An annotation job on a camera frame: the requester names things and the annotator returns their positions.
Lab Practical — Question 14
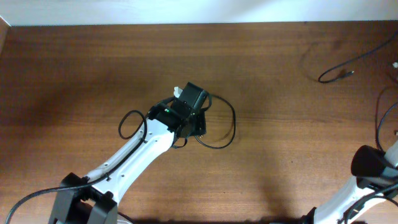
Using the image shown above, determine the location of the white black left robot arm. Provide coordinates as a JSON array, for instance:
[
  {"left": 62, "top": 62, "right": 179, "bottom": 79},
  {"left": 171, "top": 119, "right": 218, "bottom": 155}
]
[{"left": 49, "top": 97, "right": 206, "bottom": 223}]

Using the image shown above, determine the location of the black thin usb cable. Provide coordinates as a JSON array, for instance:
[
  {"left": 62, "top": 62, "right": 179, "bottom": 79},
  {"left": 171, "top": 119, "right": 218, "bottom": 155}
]
[{"left": 193, "top": 93, "right": 237, "bottom": 150}]

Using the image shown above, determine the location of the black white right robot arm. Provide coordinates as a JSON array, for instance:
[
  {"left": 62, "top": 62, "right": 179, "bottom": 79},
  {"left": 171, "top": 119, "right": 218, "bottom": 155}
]
[{"left": 299, "top": 143, "right": 397, "bottom": 224}]

